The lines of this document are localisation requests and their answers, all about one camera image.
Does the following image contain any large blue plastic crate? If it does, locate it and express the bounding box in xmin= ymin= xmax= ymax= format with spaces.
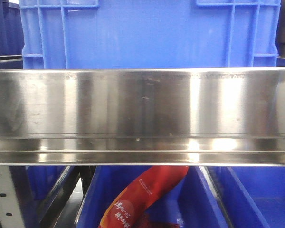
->
xmin=19 ymin=0 xmax=281 ymax=69

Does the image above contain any blue bin centre lower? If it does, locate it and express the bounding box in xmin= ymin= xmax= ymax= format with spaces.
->
xmin=76 ymin=166 xmax=228 ymax=228

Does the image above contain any stainless steel rail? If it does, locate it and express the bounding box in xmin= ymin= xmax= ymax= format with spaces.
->
xmin=0 ymin=67 xmax=285 ymax=166

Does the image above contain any red printed snack bag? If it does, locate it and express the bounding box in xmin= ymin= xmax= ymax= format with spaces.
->
xmin=98 ymin=165 xmax=189 ymax=228

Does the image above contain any white perforated shelf upright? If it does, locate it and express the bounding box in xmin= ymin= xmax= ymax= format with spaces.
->
xmin=0 ymin=165 xmax=24 ymax=228

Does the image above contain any blue bin right lower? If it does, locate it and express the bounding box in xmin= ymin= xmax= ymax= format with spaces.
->
xmin=209 ymin=167 xmax=285 ymax=228

